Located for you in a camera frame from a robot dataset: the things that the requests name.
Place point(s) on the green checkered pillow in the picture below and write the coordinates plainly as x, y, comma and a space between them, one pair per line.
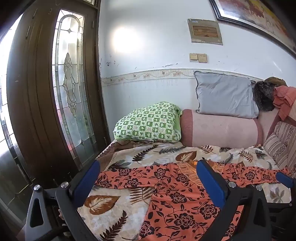
148, 122

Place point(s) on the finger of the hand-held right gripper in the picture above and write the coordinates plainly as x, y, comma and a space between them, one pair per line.
285, 179

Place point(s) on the brown cloth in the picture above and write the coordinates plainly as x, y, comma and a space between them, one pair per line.
275, 81

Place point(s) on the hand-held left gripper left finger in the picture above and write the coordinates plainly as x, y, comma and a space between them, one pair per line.
87, 179

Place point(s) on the orange black floral garment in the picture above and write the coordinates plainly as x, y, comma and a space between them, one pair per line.
180, 199

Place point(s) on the leaf printed bedsheet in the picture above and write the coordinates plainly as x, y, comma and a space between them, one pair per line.
111, 204

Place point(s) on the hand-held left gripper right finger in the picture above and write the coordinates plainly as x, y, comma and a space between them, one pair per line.
211, 180

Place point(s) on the salmon cloth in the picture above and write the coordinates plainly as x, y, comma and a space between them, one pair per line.
285, 99

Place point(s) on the dark furry cloth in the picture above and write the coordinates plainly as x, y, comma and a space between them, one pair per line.
262, 96

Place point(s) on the framed wall plaque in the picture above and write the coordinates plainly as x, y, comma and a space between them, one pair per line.
204, 31

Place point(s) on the pink bolster pillow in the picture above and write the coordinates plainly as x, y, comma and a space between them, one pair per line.
219, 132

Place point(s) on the beige light switch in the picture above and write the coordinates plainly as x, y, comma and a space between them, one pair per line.
202, 58
193, 57

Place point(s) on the framed wall painting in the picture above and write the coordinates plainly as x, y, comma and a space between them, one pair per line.
252, 16

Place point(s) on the striped cushion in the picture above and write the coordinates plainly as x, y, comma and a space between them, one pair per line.
281, 143

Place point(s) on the wooden door with stained glass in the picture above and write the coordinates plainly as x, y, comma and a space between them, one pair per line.
53, 92

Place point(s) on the grey pillow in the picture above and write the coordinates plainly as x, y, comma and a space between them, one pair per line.
225, 95

